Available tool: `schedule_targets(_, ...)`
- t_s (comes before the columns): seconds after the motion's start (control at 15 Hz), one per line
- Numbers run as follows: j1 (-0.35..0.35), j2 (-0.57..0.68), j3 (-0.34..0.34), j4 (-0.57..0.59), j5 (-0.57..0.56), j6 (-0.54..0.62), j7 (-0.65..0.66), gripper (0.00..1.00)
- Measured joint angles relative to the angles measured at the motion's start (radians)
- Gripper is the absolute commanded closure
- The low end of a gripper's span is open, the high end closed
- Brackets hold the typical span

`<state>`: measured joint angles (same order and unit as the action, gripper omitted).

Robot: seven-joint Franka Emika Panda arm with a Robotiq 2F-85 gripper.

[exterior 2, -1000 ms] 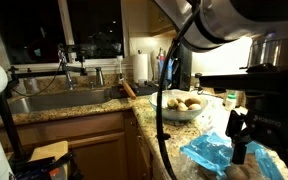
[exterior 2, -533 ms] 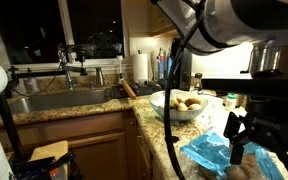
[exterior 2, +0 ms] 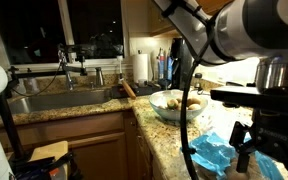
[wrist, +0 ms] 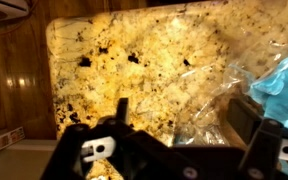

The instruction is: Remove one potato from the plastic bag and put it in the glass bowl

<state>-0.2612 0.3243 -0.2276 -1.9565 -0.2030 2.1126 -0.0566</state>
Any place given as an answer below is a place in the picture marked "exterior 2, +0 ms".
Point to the white window frame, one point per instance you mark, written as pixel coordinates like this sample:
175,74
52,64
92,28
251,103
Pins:
94,62

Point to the blue and clear plastic bag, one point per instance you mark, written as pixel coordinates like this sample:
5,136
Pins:
210,153

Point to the black dish tray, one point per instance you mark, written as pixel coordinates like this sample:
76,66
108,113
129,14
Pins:
144,90

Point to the wooden cabinet door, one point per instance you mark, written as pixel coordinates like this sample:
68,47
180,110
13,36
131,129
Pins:
100,156

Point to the clear drinking glass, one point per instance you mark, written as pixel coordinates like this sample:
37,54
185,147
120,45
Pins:
31,86

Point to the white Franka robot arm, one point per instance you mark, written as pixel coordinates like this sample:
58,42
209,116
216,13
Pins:
250,30

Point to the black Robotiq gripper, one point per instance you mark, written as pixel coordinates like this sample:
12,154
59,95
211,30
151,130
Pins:
277,136

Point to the small jar with black lid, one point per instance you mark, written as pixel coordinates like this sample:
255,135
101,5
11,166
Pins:
198,81

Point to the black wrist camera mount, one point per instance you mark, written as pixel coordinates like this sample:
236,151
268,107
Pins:
250,98

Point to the chrome kitchen faucet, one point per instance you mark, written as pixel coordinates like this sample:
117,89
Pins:
69,81

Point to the black coffee machine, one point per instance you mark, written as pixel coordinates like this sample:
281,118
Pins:
179,66

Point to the clear glass bowl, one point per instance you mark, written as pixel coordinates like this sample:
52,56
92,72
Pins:
164,115

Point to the white dish brush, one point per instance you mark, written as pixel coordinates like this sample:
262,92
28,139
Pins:
120,66

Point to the wooden sink front panel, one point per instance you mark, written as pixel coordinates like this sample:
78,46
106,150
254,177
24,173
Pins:
67,128

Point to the steel soap dispenser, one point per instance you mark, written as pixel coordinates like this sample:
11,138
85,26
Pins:
99,77

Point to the black camera stand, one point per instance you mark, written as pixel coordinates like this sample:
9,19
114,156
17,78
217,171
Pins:
7,123

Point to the dark bag with orange tag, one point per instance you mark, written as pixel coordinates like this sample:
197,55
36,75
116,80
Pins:
34,170

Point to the tan cardboard box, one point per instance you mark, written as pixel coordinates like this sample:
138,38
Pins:
47,151

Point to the greenish brown potato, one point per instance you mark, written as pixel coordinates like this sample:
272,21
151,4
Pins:
172,103

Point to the stainless steel sink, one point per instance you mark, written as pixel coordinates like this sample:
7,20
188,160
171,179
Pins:
44,101

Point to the wooden upper cabinet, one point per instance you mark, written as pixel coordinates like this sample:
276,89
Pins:
159,20

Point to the white paper towel roll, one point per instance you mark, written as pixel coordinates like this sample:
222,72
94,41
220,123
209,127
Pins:
140,68

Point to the wooden drawer front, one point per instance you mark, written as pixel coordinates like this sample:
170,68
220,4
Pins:
144,153

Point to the red and blue bottle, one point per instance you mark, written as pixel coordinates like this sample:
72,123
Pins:
161,65

